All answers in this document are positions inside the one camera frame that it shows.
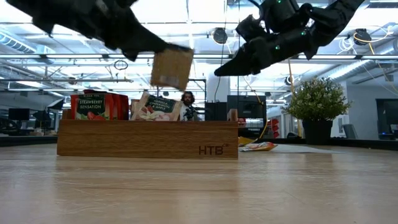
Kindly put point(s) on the white cinnamon apple tea packet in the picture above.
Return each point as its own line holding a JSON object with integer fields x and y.
{"x": 134, "y": 109}
{"x": 171, "y": 68}

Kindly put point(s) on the small black box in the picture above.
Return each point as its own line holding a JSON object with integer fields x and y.
{"x": 214, "y": 110}

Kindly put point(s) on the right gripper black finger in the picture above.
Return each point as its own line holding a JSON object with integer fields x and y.
{"x": 236, "y": 65}
{"x": 253, "y": 69}

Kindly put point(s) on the orange tea packet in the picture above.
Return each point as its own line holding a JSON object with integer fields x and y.
{"x": 245, "y": 141}
{"x": 261, "y": 147}

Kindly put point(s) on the green potted plant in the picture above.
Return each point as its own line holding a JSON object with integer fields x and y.
{"x": 317, "y": 99}

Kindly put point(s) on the round black ceiling device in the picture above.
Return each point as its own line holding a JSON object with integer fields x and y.
{"x": 219, "y": 35}

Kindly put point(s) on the person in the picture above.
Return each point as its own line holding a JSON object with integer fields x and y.
{"x": 187, "y": 99}

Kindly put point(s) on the green vanilla cinnamon tea packet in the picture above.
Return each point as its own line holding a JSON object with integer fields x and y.
{"x": 160, "y": 107}

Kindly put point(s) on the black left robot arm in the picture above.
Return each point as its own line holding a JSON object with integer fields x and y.
{"x": 46, "y": 12}

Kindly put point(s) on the small round black device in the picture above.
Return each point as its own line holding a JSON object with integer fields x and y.
{"x": 289, "y": 80}

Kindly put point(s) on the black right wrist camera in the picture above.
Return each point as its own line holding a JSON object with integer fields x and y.
{"x": 248, "y": 27}

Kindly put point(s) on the wooden tea organizer box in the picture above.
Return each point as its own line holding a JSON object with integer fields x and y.
{"x": 140, "y": 140}

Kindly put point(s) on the black background monitor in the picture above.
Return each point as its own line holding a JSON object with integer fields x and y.
{"x": 18, "y": 114}

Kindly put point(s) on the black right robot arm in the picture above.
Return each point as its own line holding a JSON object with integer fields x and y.
{"x": 329, "y": 21}

